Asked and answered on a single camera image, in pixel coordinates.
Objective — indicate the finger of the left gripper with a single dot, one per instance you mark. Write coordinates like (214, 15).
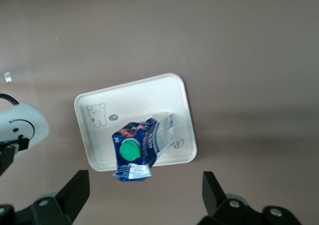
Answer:
(6, 157)

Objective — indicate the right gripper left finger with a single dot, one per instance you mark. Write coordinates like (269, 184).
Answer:
(72, 197)

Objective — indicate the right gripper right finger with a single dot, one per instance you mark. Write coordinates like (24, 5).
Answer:
(214, 200)

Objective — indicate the blue white milk carton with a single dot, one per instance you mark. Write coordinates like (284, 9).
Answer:
(139, 145)

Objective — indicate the cream tray with rabbit print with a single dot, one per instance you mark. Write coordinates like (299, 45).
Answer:
(139, 98)

